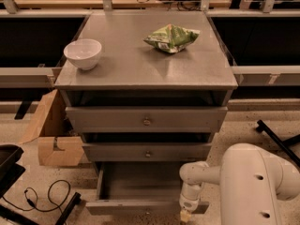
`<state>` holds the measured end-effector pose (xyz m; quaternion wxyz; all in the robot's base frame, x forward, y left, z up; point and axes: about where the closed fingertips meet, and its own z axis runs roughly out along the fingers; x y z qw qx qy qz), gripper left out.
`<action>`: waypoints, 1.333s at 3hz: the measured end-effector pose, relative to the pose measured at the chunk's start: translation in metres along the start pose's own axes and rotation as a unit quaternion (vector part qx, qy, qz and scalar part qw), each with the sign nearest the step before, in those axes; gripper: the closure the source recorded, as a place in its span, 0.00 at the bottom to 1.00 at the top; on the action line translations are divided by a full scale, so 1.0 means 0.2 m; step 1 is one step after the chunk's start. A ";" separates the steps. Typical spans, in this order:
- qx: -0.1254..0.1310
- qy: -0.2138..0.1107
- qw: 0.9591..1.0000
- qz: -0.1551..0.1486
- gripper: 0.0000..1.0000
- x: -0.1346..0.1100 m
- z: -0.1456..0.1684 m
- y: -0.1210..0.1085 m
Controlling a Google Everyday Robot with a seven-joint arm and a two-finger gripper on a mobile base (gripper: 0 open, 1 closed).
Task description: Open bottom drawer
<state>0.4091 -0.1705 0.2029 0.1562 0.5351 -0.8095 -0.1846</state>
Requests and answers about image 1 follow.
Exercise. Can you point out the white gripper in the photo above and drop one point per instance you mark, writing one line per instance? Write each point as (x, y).
(188, 202)

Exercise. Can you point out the grey bottom drawer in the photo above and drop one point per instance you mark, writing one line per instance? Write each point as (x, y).
(138, 188)

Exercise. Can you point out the grey drawer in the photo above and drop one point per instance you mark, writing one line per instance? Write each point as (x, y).
(138, 188)
(146, 151)
(146, 119)

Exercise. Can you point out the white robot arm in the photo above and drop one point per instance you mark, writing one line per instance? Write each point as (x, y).
(251, 181)

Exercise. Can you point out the grey middle drawer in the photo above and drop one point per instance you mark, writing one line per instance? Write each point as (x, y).
(146, 151)

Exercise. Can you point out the grey top drawer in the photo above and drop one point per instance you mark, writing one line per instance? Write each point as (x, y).
(146, 119)

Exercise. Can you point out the grey drawer cabinet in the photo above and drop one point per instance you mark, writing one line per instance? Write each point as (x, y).
(131, 73)

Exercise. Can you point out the black stand leg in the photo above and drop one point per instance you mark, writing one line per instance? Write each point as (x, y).
(284, 145)

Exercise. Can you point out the cardboard box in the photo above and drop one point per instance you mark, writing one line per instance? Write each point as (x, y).
(49, 128)

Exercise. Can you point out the green chip bag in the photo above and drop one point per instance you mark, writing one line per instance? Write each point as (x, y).
(172, 38)

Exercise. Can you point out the black chair base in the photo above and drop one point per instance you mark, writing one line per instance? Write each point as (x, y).
(10, 172)

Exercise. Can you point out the white bowl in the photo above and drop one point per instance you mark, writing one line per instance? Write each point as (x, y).
(83, 53)

